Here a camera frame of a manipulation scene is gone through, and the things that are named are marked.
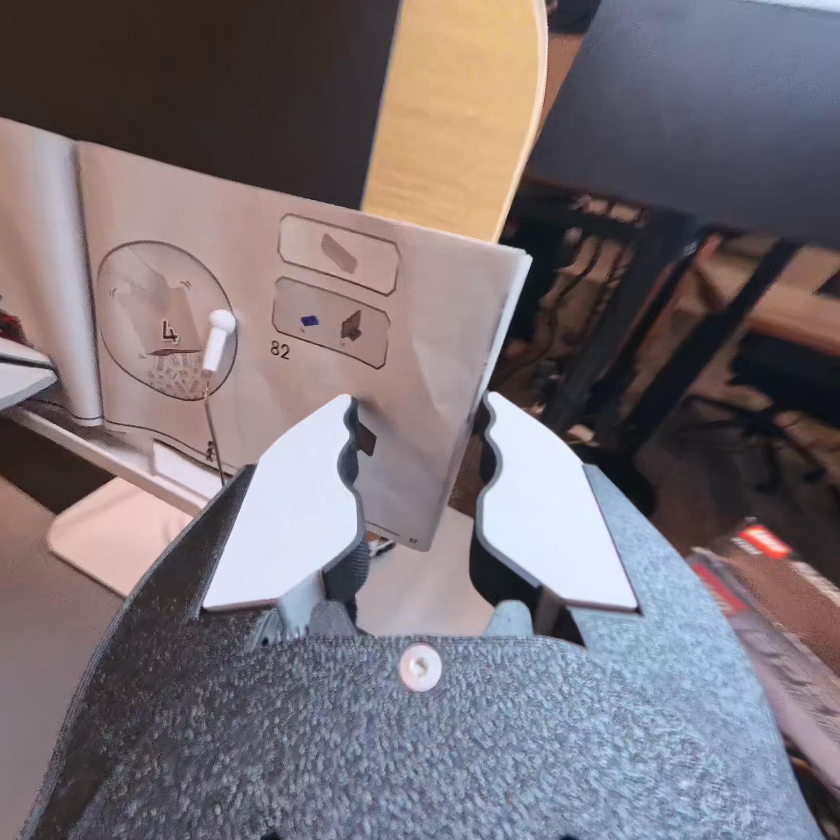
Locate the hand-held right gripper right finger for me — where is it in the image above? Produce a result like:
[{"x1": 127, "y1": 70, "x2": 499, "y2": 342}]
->
[{"x1": 469, "y1": 391, "x2": 641, "y2": 636}]

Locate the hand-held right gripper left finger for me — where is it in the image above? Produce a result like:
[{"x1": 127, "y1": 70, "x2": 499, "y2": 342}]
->
[{"x1": 202, "y1": 394, "x2": 367, "y2": 647}]

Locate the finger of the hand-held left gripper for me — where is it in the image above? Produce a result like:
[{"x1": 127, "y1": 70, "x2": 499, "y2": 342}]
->
[
  {"x1": 0, "y1": 339, "x2": 52, "y2": 370},
  {"x1": 0, "y1": 364, "x2": 59, "y2": 411}
]

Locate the lego instruction booklet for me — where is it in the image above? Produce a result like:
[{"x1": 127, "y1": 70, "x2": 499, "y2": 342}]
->
[{"x1": 0, "y1": 118, "x2": 532, "y2": 552}]

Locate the lego set box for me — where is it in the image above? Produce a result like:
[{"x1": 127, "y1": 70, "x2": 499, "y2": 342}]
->
[{"x1": 689, "y1": 518, "x2": 840, "y2": 756}]

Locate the white booklet stand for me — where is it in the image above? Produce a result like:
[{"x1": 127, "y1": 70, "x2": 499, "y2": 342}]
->
[{"x1": 0, "y1": 308, "x2": 500, "y2": 637}]

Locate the wooden table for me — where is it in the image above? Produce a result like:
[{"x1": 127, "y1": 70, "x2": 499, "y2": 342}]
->
[{"x1": 722, "y1": 282, "x2": 840, "y2": 358}]

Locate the black backdrop panel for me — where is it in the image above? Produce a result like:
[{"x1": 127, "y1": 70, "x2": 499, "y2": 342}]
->
[{"x1": 0, "y1": 0, "x2": 401, "y2": 212}]

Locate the rounded plywood board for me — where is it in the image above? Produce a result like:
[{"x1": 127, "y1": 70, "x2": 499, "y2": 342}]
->
[{"x1": 361, "y1": 0, "x2": 549, "y2": 244}]

